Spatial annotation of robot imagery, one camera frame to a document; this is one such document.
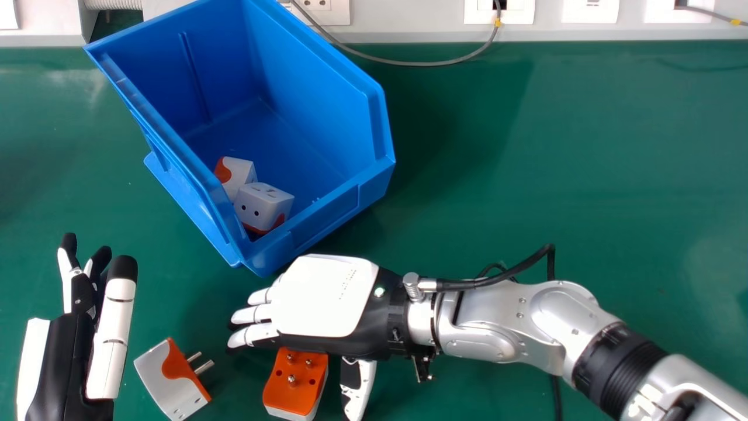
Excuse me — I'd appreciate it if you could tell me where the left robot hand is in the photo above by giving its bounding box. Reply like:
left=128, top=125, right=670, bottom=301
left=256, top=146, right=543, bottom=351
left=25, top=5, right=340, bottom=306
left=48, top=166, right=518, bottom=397
left=15, top=233, right=139, bottom=421

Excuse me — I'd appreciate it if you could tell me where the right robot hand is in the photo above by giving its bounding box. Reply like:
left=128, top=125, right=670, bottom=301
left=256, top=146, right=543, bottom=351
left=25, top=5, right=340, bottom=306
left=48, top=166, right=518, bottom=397
left=227, top=254, right=438, bottom=421

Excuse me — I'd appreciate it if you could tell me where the white-and-orange plug adapter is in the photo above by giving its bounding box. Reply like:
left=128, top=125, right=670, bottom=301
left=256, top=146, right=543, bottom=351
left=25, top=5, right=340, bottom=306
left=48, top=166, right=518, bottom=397
left=262, top=347, right=329, bottom=421
left=233, top=182, right=295, bottom=237
left=133, top=337, right=215, bottom=421
left=213, top=156, right=258, bottom=203

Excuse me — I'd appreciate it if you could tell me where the blue plastic bin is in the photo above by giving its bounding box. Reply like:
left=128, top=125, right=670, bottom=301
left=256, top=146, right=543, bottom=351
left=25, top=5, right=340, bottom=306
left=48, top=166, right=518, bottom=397
left=84, top=0, right=396, bottom=278

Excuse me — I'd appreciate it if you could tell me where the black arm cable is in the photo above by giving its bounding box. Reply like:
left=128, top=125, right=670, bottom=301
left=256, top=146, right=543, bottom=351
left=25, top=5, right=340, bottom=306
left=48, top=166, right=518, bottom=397
left=435, top=243, right=563, bottom=421

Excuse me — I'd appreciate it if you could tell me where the grey power cable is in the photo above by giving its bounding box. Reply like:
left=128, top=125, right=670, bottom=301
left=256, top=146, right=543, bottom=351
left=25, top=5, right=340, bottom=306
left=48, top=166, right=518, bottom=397
left=674, top=4, right=748, bottom=27
left=290, top=0, right=503, bottom=67

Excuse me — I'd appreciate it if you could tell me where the white wall socket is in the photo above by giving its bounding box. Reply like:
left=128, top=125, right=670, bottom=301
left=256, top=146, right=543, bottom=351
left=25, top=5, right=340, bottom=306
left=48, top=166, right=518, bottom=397
left=562, top=0, right=620, bottom=24
left=464, top=0, right=536, bottom=25
left=277, top=0, right=351, bottom=26
left=644, top=0, right=716, bottom=24

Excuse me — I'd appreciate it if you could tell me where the grey corrugated hose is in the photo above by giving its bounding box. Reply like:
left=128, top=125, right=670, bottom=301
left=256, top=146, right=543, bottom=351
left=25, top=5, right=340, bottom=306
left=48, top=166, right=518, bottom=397
left=84, top=0, right=144, bottom=12

